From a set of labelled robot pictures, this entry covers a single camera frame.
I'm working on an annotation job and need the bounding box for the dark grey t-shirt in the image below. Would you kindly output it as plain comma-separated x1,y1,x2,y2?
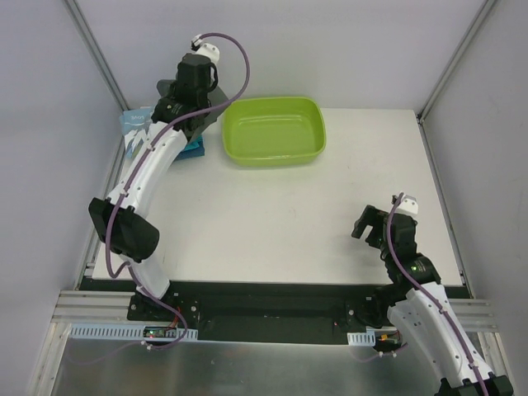
155,78,233,139

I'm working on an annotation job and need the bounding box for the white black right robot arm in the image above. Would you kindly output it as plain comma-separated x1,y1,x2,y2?
351,193,514,395

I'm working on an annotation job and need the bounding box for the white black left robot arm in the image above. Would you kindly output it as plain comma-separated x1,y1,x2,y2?
88,38,227,321

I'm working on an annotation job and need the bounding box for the teal folded t-shirt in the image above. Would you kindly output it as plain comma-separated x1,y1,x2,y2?
176,136,205,161

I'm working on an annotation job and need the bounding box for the light blue printed folded t-shirt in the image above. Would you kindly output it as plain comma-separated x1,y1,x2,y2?
119,106,153,158

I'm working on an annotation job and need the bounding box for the lime green plastic tub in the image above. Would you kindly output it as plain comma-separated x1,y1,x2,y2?
222,97,327,167

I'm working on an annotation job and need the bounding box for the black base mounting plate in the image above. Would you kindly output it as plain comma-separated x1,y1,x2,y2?
80,279,391,345

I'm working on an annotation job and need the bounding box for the right aluminium frame post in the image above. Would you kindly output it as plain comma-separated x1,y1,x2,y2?
417,0,501,125

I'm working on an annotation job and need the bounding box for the aluminium frame post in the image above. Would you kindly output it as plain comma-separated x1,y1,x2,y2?
417,0,501,125
63,0,130,111

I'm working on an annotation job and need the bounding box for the right white slotted cable duct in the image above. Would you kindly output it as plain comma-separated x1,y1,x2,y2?
346,329,376,347

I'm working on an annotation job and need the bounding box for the white slotted cable duct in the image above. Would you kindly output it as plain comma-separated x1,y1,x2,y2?
69,323,198,342
346,329,376,347

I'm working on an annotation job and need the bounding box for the left aluminium frame post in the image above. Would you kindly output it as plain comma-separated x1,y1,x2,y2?
63,0,130,111

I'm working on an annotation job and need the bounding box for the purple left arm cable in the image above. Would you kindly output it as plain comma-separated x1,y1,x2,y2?
105,31,251,298

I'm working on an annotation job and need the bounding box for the aluminium front rail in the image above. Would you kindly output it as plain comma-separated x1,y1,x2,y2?
51,290,499,332

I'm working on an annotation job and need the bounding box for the left white slotted cable duct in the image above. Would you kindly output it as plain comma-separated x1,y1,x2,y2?
69,323,198,342

